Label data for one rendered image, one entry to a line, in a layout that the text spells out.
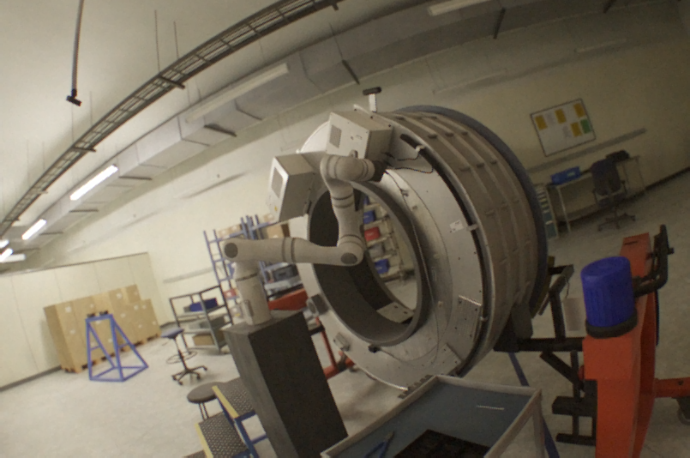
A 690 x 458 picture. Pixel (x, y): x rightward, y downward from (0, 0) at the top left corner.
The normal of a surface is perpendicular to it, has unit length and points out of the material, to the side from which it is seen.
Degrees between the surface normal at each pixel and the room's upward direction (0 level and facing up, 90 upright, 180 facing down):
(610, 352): 90
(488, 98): 90
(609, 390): 90
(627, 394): 90
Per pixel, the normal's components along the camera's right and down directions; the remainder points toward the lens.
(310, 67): -0.26, 0.00
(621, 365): -0.79, 0.19
